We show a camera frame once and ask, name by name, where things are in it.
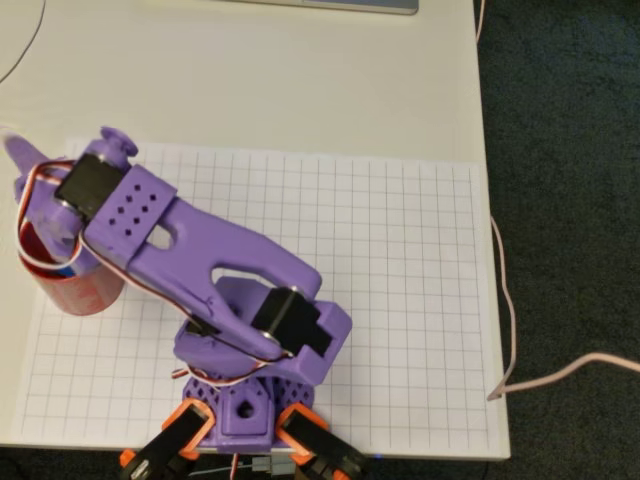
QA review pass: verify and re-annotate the red cup with white print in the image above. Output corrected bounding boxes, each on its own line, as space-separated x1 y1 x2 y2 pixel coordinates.
18 219 125 317

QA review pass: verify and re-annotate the black orange clamp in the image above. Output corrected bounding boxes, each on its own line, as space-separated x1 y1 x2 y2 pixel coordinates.
274 402 374 480
118 398 217 480

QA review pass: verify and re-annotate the white grid paper sheet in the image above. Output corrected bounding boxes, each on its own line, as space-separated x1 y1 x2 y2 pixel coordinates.
9 138 494 454

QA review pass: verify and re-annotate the thin dark cable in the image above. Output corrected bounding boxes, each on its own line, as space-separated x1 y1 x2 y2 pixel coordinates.
0 0 48 84

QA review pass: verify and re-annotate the grey cable connector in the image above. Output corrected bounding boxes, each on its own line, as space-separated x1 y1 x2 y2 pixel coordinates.
251 453 297 477

